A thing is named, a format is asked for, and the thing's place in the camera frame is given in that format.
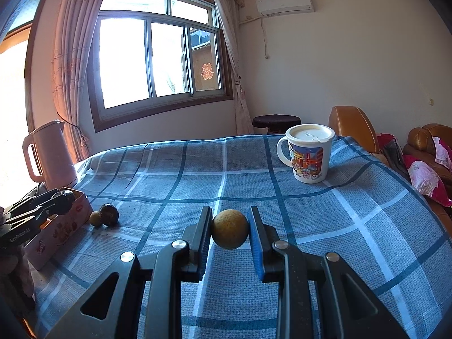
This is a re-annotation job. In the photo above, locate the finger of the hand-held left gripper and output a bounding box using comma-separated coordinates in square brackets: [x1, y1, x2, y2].
[7, 190, 65, 218]
[0, 191, 76, 254]

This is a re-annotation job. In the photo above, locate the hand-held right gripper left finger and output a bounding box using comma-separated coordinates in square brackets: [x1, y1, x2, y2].
[46, 205, 213, 339]

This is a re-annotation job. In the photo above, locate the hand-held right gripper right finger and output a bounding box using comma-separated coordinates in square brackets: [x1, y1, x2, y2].
[247, 205, 410, 339]

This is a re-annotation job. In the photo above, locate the small yellow round fruit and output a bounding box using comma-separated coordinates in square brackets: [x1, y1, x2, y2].
[211, 209, 249, 251]

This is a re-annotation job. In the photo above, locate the pink tin box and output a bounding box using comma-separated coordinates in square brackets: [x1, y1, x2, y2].
[23, 187, 93, 271]

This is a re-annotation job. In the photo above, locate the person's left forearm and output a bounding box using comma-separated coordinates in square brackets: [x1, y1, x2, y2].
[0, 245, 36, 311]

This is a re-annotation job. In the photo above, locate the black kettle base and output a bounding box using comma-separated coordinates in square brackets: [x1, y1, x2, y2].
[26, 180, 50, 198]

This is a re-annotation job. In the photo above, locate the dark round fruit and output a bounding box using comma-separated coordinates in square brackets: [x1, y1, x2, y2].
[98, 203, 119, 226]

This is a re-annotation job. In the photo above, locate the pink electric kettle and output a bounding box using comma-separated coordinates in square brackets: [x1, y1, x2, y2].
[23, 120, 78, 188]

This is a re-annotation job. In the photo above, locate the blue plaid tablecloth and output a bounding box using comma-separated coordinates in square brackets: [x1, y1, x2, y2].
[21, 134, 442, 339]

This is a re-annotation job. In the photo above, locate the white cartoon-print cup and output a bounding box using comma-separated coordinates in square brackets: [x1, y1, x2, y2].
[276, 136, 333, 184]

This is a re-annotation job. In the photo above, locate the brown-framed balcony door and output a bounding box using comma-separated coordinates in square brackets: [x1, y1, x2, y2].
[0, 21, 39, 198]

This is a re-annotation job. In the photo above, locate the dark round stool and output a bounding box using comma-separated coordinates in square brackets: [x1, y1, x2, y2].
[252, 114, 302, 135]

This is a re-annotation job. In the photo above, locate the white cup lid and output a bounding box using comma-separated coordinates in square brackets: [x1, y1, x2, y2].
[285, 123, 335, 146]

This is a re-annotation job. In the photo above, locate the pink patterned curtain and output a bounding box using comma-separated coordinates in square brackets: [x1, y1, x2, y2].
[49, 0, 119, 163]
[198, 0, 255, 135]

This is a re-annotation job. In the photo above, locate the brown leather chair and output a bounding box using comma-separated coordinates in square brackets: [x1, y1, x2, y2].
[328, 105, 380, 154]

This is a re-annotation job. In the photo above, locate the red and grey clothing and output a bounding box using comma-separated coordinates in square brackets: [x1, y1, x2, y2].
[376, 132, 412, 177]

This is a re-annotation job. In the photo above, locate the brown-framed window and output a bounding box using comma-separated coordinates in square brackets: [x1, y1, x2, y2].
[86, 0, 235, 133]

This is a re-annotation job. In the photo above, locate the pink floral pillow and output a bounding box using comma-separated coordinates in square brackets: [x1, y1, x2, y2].
[403, 155, 452, 208]

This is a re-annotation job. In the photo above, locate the brown leather sofa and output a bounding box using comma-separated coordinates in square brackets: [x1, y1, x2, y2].
[403, 123, 452, 230]

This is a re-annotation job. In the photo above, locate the pink floral cloth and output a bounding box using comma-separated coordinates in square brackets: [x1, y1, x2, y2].
[431, 136, 452, 170]

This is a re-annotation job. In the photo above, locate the white air conditioner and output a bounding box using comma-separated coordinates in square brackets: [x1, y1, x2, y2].
[255, 0, 315, 18]

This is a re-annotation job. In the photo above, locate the air conditioner power cable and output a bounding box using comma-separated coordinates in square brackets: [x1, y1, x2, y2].
[260, 16, 271, 60]

